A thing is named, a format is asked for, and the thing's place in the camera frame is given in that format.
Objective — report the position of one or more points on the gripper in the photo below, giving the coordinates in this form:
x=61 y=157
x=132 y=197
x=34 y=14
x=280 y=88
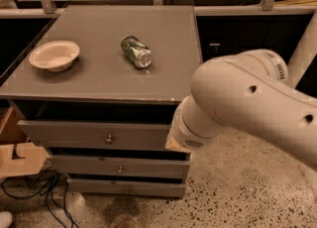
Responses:
x=182 y=135

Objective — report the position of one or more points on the grey top drawer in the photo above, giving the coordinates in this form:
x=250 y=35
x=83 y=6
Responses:
x=95 y=135

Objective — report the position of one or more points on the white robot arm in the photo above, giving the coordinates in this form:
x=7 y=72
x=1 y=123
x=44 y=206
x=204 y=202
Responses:
x=242 y=83

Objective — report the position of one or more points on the grey middle drawer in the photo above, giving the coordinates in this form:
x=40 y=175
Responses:
x=120 y=166

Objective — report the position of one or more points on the grey drawer cabinet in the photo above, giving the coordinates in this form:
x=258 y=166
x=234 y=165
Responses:
x=103 y=85

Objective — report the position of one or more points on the brown shoe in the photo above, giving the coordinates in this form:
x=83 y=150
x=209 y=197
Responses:
x=126 y=223

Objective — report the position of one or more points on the green soda can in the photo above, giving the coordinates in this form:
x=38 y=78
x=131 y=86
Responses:
x=136 y=52

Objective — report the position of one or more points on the white paper bowl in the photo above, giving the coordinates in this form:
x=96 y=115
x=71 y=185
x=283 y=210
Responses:
x=54 y=56

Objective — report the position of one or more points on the wooden furniture piece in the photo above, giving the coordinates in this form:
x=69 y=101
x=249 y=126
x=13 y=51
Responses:
x=18 y=155

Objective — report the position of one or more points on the white shoe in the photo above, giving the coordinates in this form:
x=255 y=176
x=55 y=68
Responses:
x=6 y=219

